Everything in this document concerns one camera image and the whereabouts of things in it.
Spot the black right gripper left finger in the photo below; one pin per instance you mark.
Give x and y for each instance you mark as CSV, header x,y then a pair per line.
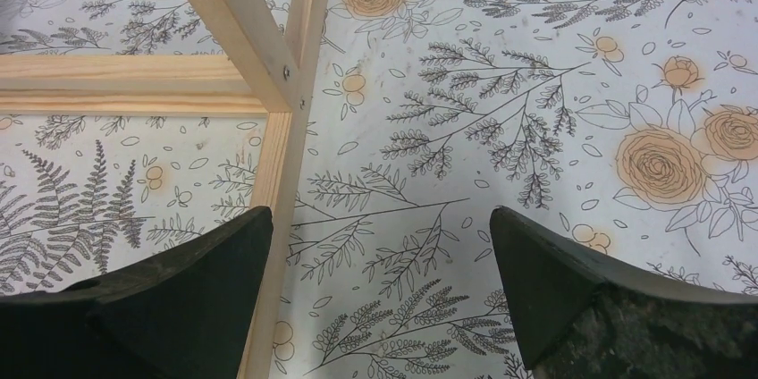
x,y
183,313

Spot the wooden clothes rack frame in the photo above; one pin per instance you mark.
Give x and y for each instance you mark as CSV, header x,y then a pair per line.
x,y
262,70

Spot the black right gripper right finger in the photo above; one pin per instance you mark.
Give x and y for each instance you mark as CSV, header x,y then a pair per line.
x,y
578,313

